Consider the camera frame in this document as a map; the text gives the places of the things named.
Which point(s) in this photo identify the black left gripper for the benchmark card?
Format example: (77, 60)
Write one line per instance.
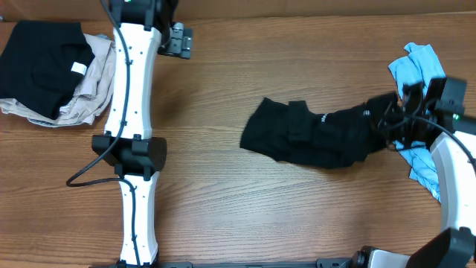
(178, 44)

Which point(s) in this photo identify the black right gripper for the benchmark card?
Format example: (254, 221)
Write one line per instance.
(389, 117)

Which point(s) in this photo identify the black t-shirt with logo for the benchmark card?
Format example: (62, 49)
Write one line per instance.
(291, 133)

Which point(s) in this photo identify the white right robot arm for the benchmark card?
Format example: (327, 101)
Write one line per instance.
(435, 116)

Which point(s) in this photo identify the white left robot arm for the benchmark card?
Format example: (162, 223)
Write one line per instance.
(143, 30)

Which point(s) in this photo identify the light blue t-shirt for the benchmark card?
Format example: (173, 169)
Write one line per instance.
(420, 65)

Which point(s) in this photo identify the folded beige garment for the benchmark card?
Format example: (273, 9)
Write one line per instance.
(91, 96)

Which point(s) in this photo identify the folded black shirt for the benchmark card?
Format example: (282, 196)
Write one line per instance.
(43, 63)

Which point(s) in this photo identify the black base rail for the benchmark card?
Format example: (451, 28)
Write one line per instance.
(319, 263)

